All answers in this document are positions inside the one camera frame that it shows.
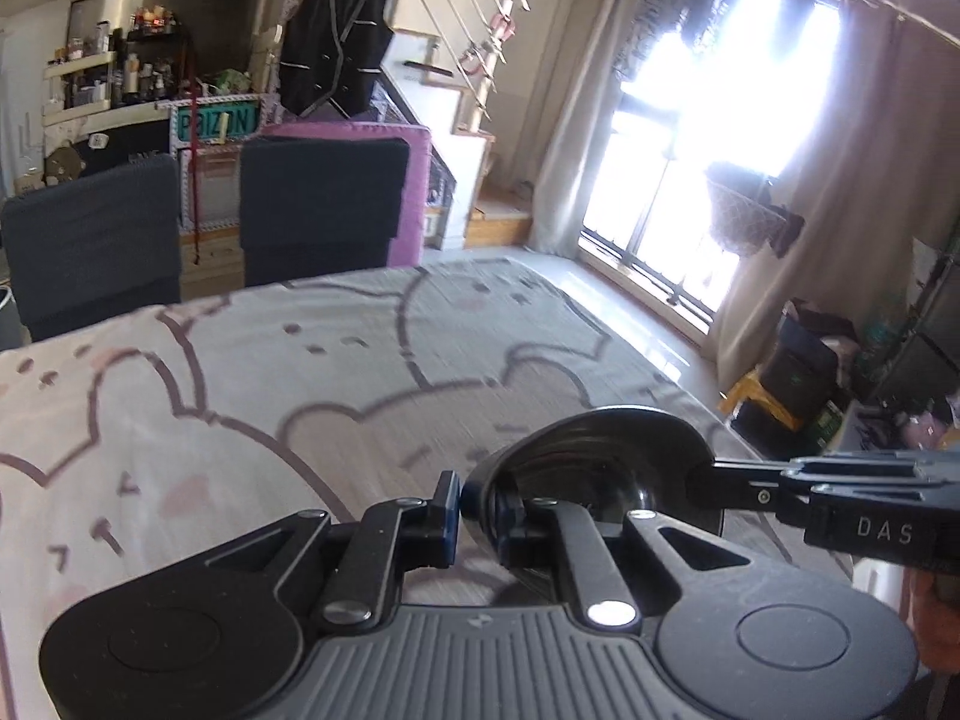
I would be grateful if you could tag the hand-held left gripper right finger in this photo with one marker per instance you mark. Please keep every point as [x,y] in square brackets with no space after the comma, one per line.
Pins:
[562,536]

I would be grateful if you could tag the person's right hand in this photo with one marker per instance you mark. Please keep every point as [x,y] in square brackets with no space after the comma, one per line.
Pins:
[937,622]

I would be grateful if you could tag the row of cosmetic bottles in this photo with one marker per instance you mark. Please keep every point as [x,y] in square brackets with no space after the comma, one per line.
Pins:
[154,60]

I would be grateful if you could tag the wooden staircase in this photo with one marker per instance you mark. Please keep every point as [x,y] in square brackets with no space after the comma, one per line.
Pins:
[480,187]

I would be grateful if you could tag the bear print tablecloth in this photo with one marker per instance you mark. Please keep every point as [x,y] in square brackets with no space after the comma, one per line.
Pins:
[300,360]

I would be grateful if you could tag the beige curtain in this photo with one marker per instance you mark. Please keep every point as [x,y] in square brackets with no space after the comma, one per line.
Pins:
[862,187]
[585,105]

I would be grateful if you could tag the pink railing hook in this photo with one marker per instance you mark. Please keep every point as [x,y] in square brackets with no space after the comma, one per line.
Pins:
[504,24]

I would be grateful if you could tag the dark grey chair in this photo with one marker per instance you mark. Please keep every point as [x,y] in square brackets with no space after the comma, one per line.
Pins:
[97,247]
[322,210]

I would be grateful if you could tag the teal sign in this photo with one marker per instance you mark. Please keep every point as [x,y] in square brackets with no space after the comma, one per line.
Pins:
[217,121]

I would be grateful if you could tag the balcony window railing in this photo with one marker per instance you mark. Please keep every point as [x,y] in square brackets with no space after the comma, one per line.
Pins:
[652,262]

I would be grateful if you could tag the patterned hanging garment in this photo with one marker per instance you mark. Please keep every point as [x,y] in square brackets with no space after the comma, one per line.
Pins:
[652,7]

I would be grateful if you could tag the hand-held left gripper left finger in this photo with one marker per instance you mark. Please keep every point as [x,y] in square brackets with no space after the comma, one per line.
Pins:
[450,532]

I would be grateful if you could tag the round steel bowl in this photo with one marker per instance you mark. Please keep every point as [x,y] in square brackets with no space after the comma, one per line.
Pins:
[600,450]

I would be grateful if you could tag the hanging mesh basket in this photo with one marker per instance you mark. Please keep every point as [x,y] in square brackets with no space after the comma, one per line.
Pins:
[750,210]

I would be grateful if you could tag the yellow stool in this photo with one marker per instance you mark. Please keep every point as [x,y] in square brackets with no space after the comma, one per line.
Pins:
[757,397]

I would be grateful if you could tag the steel wall panel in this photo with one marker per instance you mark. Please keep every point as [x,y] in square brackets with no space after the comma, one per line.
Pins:
[225,22]

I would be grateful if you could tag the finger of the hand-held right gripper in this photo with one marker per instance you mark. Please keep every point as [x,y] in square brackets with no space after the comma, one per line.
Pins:
[742,487]

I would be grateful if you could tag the white shelf rack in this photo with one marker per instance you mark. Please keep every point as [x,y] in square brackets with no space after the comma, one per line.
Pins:
[79,86]

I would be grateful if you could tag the black storage bag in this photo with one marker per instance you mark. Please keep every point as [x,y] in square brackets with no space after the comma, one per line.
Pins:
[802,367]

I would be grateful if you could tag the brown bear bag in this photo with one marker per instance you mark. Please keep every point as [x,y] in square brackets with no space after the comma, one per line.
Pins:
[64,163]

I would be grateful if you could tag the black vest with white trim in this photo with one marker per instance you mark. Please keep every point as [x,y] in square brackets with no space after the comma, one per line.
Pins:
[337,37]

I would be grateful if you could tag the metal stair railing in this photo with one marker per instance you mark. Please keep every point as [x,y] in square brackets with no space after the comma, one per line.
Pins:
[465,7]

